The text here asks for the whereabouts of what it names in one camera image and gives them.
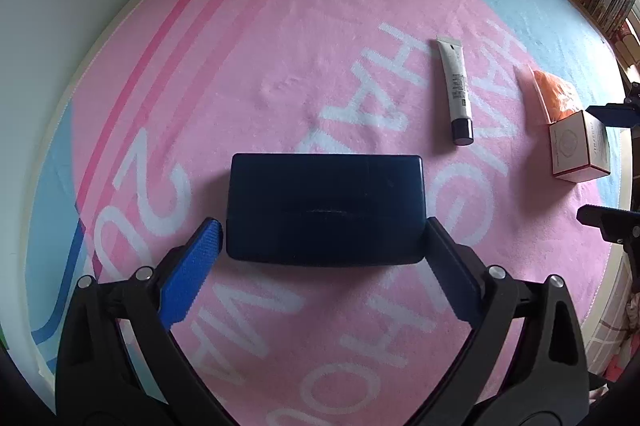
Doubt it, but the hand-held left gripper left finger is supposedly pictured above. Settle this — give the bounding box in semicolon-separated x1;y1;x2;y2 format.
54;216;224;426

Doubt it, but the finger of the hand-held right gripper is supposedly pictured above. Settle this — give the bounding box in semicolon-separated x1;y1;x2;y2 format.
576;205;640;257
585;81;640;129

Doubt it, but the orange plastic bag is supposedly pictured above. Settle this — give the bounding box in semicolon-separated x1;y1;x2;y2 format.
530;69;586;124

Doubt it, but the small pink white box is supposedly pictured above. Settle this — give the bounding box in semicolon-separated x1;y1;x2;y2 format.
549;109;612;183

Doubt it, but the pink and blue towel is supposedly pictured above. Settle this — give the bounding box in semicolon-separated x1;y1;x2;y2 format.
27;0;626;426

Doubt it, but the dark blue box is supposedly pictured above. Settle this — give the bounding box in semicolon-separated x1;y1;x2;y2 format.
225;153;428;267

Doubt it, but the white cosmetic tube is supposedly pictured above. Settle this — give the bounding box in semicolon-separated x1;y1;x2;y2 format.
435;36;474;146

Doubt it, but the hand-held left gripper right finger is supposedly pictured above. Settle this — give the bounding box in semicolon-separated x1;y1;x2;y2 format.
424;215;592;426

